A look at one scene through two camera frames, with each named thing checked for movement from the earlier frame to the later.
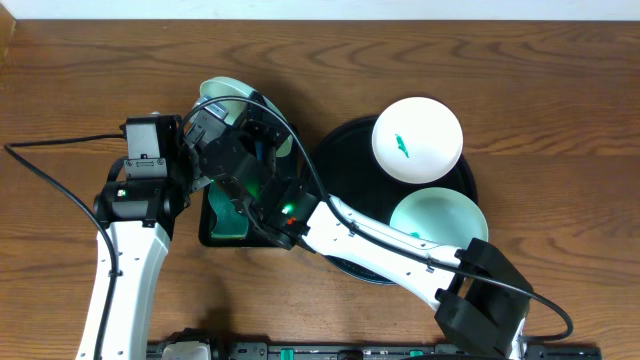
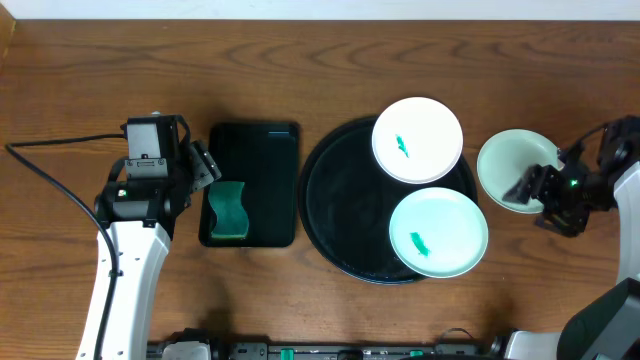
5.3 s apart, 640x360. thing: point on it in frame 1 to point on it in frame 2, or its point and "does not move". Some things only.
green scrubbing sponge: x=230 y=222 does not move
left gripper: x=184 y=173 does not move
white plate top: x=417 y=140 does not move
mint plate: x=233 y=95 to x=507 y=156
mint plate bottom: x=445 y=215 does not move
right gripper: x=260 y=119 to x=539 y=182
